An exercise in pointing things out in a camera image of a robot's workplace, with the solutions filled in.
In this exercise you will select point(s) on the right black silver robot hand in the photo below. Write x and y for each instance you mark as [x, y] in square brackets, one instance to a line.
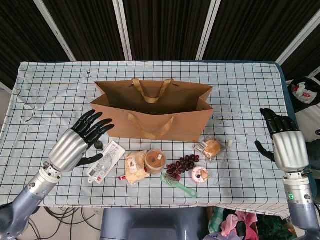
[290, 150]

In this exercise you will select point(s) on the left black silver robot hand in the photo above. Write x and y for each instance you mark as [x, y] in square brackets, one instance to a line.
[66, 147]

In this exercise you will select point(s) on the round bread bun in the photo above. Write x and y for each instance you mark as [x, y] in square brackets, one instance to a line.
[212, 147]

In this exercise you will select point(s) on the clear jar of rubber bands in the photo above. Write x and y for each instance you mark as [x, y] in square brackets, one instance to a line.
[155, 160]

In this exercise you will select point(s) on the pink toy donut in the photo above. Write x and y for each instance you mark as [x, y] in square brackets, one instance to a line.
[200, 175]

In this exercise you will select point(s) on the dark red grape bunch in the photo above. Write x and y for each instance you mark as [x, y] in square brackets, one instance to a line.
[182, 162]

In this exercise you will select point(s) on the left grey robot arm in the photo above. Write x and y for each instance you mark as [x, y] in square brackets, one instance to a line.
[37, 185]

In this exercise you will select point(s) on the brown paper carrier bag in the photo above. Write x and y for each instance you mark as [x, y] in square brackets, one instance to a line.
[155, 125]

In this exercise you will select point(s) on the dark teal fabric bundle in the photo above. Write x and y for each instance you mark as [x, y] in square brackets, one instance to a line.
[313, 155]

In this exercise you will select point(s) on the black round knob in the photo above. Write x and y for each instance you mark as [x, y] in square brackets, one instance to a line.
[98, 145]

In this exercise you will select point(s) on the clear ruler set package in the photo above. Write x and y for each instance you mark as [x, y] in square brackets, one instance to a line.
[105, 162]

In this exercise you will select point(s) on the white black checkered tablecloth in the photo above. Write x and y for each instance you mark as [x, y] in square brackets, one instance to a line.
[62, 100]

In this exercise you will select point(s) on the red white marker pen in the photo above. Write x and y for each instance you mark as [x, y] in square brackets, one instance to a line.
[122, 177]

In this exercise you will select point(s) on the colourful cloth pile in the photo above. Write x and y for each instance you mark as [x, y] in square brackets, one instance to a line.
[237, 220]

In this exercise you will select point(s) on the green plastic brush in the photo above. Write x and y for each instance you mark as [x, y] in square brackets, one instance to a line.
[170, 180]

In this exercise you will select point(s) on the grey blue robot torso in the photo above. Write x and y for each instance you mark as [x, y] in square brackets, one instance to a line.
[155, 225]

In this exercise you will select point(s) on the white partition post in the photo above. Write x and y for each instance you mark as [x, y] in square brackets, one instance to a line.
[300, 37]
[57, 31]
[123, 30]
[208, 30]

